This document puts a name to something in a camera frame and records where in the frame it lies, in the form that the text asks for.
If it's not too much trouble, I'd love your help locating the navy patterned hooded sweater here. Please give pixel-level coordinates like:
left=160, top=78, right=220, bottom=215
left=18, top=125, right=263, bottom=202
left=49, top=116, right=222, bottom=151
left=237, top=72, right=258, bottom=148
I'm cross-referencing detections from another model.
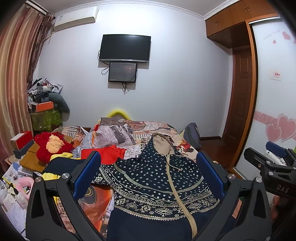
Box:
left=93, top=133, right=220, bottom=240

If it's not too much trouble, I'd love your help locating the person's hand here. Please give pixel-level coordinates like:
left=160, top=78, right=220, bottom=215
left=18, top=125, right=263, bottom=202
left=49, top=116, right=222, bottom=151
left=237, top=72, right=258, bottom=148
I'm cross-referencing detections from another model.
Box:
left=270, top=195, right=280, bottom=220

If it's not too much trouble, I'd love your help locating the red garment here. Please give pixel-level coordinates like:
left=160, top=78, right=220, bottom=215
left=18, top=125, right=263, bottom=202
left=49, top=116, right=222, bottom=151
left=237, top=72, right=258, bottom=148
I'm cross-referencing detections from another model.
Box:
left=81, top=145, right=126, bottom=165

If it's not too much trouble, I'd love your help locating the yellow garment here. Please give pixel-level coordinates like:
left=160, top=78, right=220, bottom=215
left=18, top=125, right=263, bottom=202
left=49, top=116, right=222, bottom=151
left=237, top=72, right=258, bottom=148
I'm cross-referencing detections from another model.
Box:
left=41, top=152, right=75, bottom=204

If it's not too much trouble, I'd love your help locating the red parrot plush toy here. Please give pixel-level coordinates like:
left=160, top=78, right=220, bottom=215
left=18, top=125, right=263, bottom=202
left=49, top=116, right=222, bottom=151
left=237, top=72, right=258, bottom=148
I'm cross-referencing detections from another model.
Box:
left=34, top=132, right=74, bottom=164

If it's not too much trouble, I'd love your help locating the grey blue backpack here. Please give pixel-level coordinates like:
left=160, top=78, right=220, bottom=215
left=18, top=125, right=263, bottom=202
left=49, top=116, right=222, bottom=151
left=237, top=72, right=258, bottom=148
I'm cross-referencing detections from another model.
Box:
left=183, top=123, right=202, bottom=151

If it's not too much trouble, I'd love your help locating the wooden bedside table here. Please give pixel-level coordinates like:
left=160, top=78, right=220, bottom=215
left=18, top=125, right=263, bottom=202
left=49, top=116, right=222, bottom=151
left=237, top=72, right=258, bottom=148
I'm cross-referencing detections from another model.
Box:
left=4, top=135, right=75, bottom=173

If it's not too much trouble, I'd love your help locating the printed newspaper pattern bedspread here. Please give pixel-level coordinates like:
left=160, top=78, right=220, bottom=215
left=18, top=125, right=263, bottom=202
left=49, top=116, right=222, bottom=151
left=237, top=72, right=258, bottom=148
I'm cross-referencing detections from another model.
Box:
left=55, top=118, right=197, bottom=237

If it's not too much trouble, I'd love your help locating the pink plush toy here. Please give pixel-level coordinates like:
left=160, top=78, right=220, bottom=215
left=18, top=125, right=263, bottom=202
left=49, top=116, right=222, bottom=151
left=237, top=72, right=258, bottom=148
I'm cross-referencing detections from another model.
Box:
left=14, top=177, right=34, bottom=200

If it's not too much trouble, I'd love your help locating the yellow headboard cushion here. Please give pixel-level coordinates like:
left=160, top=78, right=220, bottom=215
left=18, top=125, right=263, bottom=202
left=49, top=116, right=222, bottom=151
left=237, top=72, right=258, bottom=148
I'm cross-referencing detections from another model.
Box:
left=107, top=109, right=131, bottom=120

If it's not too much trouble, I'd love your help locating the brown wooden room door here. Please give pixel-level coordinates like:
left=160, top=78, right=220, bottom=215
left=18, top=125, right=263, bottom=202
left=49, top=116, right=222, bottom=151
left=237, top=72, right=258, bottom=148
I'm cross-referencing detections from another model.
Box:
left=223, top=47, right=252, bottom=146

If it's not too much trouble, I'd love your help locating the red white box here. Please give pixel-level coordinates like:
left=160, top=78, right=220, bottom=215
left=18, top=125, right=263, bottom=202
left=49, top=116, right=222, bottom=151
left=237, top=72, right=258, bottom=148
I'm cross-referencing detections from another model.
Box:
left=10, top=131, right=33, bottom=150

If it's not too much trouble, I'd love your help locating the orange shoe box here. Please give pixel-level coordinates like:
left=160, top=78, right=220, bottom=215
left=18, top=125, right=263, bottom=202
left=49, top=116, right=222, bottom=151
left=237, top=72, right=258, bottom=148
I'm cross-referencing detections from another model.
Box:
left=36, top=101, right=54, bottom=112

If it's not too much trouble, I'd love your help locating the grey green pillow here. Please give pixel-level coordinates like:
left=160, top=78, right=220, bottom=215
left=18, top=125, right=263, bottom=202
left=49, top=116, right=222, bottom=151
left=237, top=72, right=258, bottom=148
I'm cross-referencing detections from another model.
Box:
left=49, top=92, right=70, bottom=113

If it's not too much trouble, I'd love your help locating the wooden wardrobe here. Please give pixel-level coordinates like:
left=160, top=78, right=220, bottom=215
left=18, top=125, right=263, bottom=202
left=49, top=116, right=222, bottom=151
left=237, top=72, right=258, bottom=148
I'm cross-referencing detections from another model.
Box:
left=206, top=1, right=278, bottom=49

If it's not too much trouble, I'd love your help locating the striped brown curtain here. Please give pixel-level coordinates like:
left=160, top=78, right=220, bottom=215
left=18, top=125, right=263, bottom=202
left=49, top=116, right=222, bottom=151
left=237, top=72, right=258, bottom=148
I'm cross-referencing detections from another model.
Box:
left=1, top=4, right=54, bottom=173

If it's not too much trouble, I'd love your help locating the white air conditioner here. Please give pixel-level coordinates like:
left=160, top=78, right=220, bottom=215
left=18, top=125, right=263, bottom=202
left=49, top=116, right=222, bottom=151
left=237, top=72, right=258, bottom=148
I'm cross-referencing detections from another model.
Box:
left=53, top=6, right=98, bottom=32

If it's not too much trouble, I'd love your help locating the small black wall monitor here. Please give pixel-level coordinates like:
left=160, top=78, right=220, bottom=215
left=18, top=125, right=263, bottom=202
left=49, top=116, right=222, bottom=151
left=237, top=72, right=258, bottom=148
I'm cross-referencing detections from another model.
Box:
left=108, top=62, right=137, bottom=83

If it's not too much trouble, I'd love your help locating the large black wall television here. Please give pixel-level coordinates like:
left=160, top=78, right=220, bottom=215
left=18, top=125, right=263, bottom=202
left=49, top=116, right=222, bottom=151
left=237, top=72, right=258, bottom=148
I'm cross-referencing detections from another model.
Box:
left=99, top=34, right=151, bottom=63

